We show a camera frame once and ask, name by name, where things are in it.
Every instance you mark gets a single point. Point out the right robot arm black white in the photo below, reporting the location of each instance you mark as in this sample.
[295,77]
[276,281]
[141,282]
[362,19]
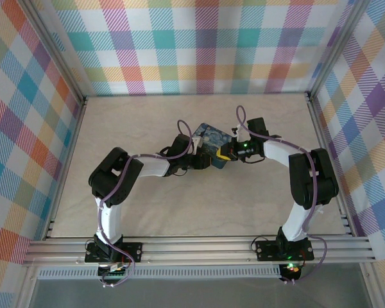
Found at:
[308,179]

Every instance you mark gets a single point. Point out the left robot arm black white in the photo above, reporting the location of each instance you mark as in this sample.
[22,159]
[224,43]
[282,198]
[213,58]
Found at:
[112,179]

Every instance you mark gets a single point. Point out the aluminium frame leg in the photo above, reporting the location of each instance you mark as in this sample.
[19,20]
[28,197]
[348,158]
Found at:
[27,288]
[370,285]

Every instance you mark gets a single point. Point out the aluminium frame post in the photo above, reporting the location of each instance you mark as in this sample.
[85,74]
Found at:
[57,54]
[337,45]

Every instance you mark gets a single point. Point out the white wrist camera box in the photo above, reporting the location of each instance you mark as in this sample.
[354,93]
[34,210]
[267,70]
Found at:
[197,143]
[240,130]

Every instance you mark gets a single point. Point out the blue starry night tin box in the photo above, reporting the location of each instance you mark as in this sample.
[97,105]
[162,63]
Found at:
[211,138]

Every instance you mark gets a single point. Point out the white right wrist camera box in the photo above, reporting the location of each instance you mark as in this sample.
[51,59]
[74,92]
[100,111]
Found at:
[240,130]

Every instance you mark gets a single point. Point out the aluminium mounting rail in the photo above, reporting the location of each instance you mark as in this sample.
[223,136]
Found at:
[195,250]

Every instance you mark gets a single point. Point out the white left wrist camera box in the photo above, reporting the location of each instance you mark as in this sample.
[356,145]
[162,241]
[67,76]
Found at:
[197,143]

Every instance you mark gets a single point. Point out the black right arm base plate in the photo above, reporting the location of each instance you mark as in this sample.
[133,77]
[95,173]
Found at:
[266,250]

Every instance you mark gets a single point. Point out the aluminium table side rail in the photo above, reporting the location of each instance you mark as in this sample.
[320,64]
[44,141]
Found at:
[73,134]
[321,134]

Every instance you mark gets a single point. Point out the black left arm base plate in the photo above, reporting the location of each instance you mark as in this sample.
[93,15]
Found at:
[134,251]

